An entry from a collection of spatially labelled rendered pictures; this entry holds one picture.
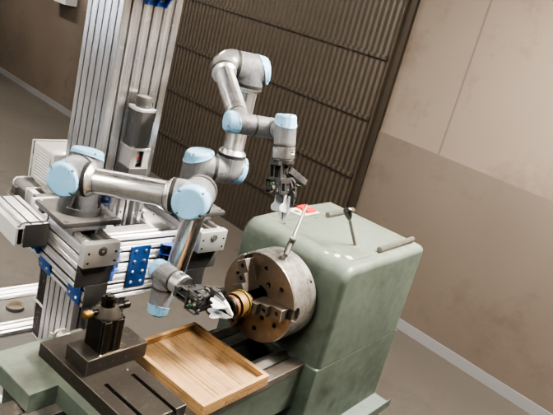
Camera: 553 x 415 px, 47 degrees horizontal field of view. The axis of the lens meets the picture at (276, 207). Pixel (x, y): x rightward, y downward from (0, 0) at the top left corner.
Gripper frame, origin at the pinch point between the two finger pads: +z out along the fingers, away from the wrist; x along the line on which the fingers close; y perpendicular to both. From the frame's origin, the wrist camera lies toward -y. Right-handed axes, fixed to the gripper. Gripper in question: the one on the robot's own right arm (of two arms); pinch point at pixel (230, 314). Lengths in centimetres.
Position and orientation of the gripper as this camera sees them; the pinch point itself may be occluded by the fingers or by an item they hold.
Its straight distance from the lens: 203.7
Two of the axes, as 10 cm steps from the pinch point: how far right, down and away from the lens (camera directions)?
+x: 2.4, -9.2, -3.1
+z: 7.4, 3.8, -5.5
